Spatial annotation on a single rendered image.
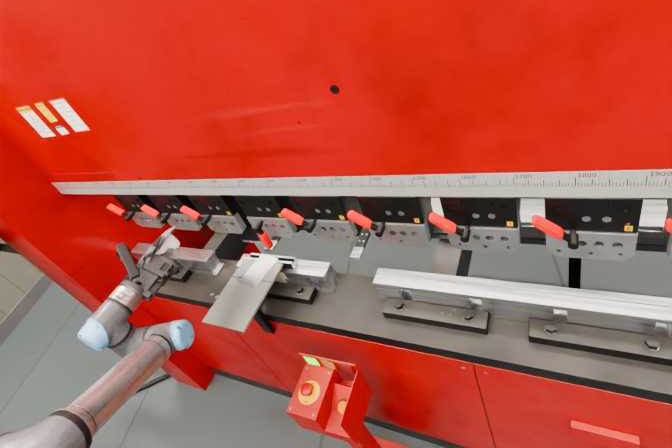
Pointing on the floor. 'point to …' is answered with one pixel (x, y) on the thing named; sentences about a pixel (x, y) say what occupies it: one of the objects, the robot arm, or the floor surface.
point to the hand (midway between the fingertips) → (171, 233)
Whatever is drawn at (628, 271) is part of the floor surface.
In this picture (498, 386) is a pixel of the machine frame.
